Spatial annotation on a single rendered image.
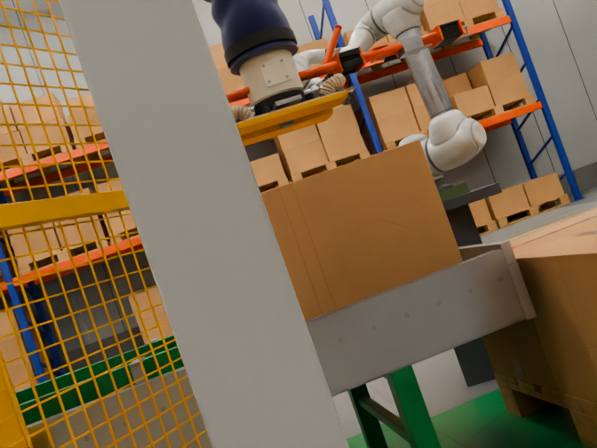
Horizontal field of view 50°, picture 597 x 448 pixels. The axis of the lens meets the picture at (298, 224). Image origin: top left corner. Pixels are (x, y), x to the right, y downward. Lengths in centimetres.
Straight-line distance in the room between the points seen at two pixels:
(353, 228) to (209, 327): 102
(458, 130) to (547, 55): 990
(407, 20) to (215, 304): 208
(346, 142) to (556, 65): 462
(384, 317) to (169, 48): 98
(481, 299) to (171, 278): 106
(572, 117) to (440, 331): 1085
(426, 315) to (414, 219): 30
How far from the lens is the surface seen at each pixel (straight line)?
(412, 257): 181
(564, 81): 1250
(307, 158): 928
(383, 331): 163
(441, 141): 264
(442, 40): 217
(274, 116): 183
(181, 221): 81
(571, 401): 196
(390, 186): 181
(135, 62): 85
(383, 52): 209
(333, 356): 160
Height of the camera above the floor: 78
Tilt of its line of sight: 2 degrees up
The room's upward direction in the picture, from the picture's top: 19 degrees counter-clockwise
